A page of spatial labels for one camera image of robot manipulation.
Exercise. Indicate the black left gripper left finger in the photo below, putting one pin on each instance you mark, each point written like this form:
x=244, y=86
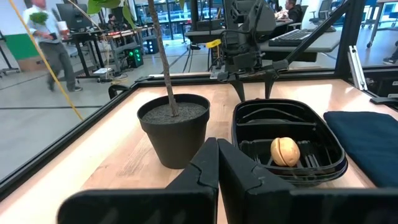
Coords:
x=186, y=202

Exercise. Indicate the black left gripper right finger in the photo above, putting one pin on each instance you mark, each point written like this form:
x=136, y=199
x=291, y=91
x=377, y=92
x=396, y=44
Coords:
x=264, y=202

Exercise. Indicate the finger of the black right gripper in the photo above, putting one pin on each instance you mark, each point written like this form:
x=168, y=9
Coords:
x=269, y=85
x=240, y=90

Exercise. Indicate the tan round potato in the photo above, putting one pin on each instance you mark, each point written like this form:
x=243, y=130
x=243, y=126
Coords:
x=284, y=152

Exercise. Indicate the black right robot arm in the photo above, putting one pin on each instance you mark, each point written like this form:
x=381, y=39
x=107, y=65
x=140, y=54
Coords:
x=248, y=18

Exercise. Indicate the yellow tag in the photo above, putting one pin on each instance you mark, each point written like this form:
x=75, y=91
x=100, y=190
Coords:
x=214, y=43

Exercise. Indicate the black plastic food container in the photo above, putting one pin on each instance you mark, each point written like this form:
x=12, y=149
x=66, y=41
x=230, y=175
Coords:
x=248, y=130

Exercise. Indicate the black keyboard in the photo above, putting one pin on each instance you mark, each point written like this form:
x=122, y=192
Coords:
x=290, y=36

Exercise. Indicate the small tree in black pot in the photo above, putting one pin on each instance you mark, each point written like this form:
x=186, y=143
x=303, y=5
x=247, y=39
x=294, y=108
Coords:
x=174, y=143

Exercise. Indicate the grey desk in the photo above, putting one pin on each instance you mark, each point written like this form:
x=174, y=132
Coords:
x=323, y=43

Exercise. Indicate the person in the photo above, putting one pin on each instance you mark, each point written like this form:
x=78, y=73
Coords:
x=56, y=53
x=293, y=14
x=112, y=20

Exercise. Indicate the black office chair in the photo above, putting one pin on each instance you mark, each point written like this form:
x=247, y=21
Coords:
x=321, y=12

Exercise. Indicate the computer tower green lights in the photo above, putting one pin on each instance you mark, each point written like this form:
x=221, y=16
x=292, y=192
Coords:
x=135, y=57

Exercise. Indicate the dark blue folded cloth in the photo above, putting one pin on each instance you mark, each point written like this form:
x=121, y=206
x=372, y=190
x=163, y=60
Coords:
x=367, y=146

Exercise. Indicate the black table clamp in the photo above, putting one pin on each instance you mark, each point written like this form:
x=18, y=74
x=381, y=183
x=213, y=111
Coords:
x=116, y=90
x=384, y=100

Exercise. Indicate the dark workbench desk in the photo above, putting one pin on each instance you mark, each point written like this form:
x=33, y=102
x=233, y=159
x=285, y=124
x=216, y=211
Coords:
x=84, y=35

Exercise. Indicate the black computer monitor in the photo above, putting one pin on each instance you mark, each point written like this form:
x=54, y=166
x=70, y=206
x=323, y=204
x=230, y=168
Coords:
x=73, y=17

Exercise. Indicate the cardboard box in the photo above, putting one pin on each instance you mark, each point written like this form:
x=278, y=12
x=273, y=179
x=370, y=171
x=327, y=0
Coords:
x=31, y=63

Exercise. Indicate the small green plant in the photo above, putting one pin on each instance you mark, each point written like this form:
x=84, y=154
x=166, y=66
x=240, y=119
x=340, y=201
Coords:
x=38, y=18

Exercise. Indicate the silver metal bracket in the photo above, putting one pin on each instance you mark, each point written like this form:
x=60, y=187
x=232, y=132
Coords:
x=357, y=67

